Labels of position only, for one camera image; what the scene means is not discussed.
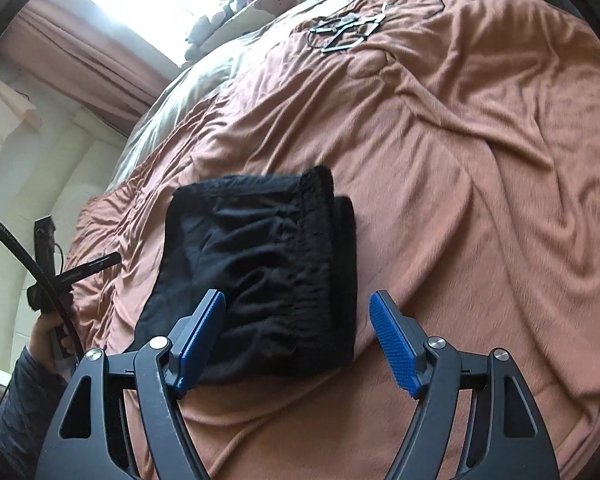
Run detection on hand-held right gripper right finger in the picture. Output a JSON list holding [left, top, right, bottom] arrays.
[[370, 290, 561, 480]]

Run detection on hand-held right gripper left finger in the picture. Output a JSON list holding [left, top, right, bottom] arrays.
[[35, 289, 227, 480]]

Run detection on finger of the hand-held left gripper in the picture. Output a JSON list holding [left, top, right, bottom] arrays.
[[55, 252, 122, 286]]

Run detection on black pants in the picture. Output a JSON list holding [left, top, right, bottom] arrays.
[[130, 164, 357, 381]]

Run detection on person's left forearm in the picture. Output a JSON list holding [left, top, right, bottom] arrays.
[[0, 345, 72, 480]]

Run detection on person's left hand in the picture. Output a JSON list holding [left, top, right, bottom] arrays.
[[29, 316, 78, 375]]

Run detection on pink fleece blanket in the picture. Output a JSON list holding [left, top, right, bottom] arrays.
[[62, 0, 600, 480]]

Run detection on pink curtain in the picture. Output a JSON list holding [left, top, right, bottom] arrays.
[[0, 0, 176, 136]]

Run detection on grey plush toy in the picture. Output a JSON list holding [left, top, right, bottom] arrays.
[[182, 0, 248, 61]]

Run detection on window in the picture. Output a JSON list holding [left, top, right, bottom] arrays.
[[54, 0, 261, 67]]

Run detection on black clothes hangers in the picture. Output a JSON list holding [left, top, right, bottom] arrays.
[[307, 12, 388, 55]]

